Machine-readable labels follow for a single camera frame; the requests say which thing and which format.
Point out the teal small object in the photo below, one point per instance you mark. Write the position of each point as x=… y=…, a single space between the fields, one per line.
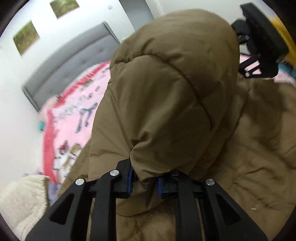
x=41 y=126

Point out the green wall picture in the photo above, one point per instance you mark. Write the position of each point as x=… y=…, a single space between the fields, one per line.
x=62 y=7
x=25 y=37

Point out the grey tufted headboard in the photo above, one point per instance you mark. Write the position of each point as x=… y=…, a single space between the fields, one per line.
x=91 y=47

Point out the brown puffer jacket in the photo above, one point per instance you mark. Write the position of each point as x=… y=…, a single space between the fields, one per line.
x=175 y=100

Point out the lavender knit sweater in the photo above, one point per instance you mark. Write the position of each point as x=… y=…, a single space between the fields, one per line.
x=53 y=190

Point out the upper green wall picture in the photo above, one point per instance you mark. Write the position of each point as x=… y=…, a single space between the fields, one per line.
x=62 y=7

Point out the lower green wall picture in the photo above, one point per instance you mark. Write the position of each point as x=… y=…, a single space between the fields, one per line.
x=25 y=37

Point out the pink cartoon fleece blanket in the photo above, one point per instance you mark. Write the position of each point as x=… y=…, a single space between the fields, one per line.
x=68 y=119

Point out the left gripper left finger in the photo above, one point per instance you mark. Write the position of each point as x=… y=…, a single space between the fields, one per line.
x=113 y=185

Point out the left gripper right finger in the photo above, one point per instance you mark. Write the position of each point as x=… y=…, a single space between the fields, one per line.
x=176 y=185

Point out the cream fleece garment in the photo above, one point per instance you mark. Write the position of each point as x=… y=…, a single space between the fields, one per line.
x=24 y=202

